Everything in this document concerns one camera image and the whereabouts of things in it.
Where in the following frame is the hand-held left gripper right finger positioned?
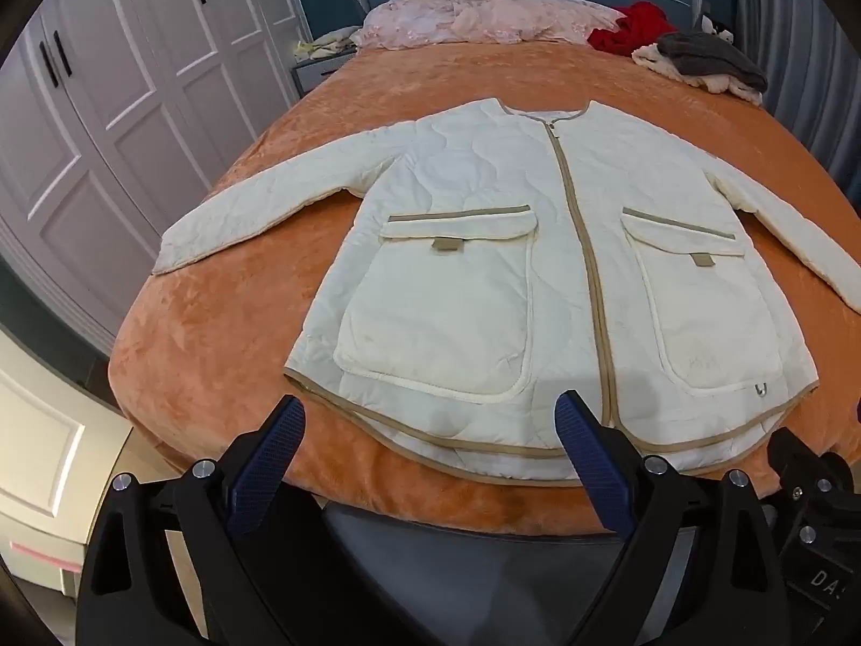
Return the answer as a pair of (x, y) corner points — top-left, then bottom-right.
(553, 389), (789, 646)

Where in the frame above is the cream panelled door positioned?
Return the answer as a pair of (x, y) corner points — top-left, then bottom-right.
(0, 326), (157, 596)

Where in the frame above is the white quilted jacket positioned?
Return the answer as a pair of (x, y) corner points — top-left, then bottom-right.
(151, 97), (861, 487)

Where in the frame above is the grey nightstand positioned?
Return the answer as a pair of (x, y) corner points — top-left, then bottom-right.
(291, 52), (359, 99)

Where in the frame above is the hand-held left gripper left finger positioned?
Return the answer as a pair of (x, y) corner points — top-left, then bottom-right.
(77, 395), (308, 646)

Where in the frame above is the cream fluffy cloth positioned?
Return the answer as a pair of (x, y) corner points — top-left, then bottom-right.
(631, 44), (764, 107)

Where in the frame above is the grey curtain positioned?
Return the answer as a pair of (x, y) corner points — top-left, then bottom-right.
(730, 0), (861, 199)

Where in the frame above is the pink floral quilt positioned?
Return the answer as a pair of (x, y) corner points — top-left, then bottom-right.
(355, 0), (626, 50)

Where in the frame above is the red cloth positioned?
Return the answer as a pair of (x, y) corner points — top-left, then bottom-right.
(587, 2), (679, 57)

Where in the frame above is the orange plush blanket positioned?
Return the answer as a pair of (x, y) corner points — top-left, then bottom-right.
(108, 37), (861, 543)

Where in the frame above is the dark grey knitted cloth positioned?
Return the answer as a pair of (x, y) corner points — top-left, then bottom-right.
(657, 31), (769, 93)

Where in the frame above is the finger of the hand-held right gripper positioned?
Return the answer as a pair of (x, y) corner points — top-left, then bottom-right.
(767, 426), (857, 509)

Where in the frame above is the white panelled wardrobe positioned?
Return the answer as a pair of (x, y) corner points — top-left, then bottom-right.
(0, 0), (317, 354)

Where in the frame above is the pale yellow cloth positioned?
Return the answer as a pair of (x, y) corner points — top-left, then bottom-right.
(296, 25), (365, 59)

